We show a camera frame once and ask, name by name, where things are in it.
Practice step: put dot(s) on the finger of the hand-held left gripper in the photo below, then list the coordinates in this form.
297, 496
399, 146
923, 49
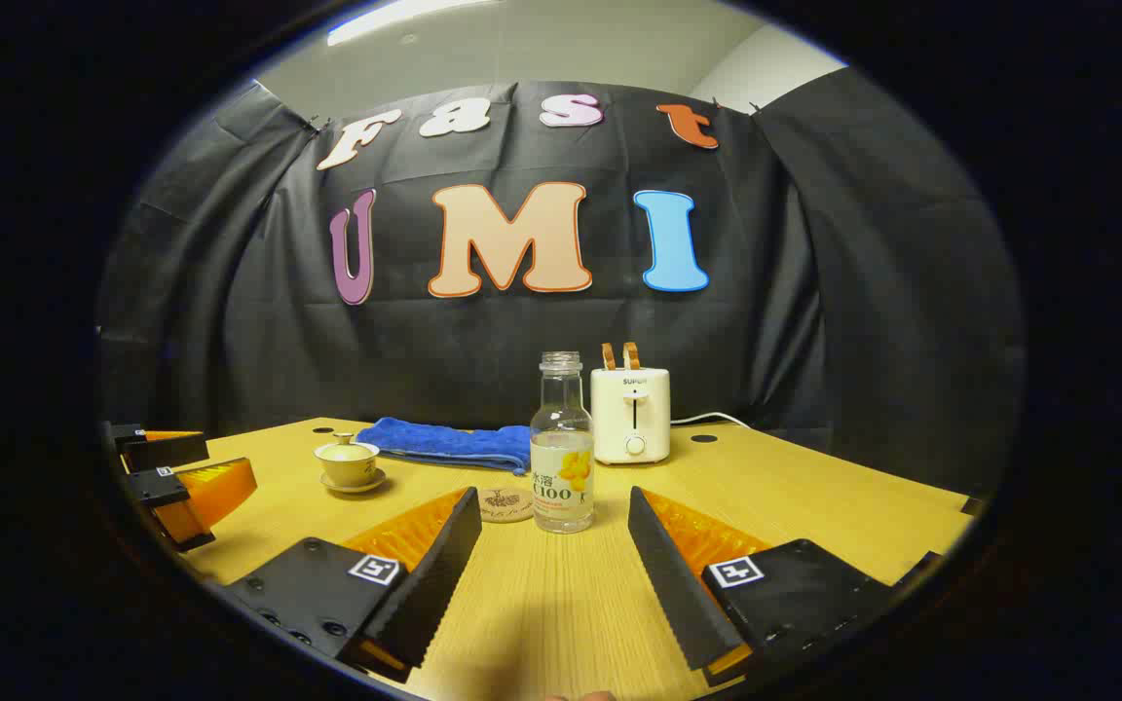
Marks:
167, 452
157, 487

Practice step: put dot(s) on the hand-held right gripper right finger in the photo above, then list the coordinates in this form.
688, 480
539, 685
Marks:
670, 574

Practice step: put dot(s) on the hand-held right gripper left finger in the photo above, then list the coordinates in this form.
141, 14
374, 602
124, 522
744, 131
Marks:
439, 574

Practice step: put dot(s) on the round printed coaster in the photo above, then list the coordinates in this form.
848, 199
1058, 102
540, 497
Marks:
504, 504

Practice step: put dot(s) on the beige ceramic teacup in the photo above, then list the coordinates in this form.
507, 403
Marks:
349, 471

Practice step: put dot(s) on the clear water bottle yellow label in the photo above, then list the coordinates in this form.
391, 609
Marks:
561, 487

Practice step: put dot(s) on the beige teacup lid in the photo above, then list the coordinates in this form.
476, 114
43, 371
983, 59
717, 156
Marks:
347, 449

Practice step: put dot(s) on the beige ceramic saucer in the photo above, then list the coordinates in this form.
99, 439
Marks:
371, 484

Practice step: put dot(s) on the blue towel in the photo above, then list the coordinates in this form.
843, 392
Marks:
444, 443

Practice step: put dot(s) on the white toaster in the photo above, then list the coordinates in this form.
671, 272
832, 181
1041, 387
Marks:
629, 414

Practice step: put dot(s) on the toast slice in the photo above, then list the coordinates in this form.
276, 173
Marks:
631, 355
609, 356

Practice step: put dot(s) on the black backdrop cloth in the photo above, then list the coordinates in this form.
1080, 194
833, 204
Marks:
483, 341

